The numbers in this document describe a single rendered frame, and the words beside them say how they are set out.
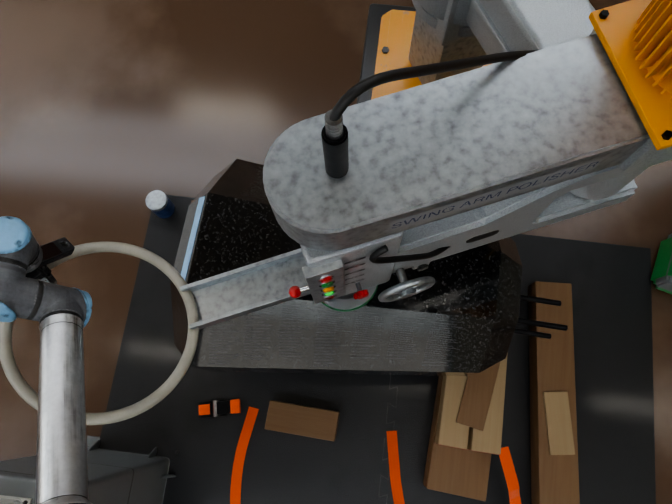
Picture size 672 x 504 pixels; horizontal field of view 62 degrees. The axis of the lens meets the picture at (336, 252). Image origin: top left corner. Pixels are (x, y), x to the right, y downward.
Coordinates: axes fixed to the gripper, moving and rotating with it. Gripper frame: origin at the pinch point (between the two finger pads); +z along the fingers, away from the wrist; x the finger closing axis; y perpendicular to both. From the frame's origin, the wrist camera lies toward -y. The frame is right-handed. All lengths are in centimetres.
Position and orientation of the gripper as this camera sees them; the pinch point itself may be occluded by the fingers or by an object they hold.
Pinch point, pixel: (47, 276)
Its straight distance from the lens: 173.5
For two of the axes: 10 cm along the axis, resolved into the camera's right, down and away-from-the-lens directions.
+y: -6.5, 6.3, -4.3
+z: -2.7, 3.4, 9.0
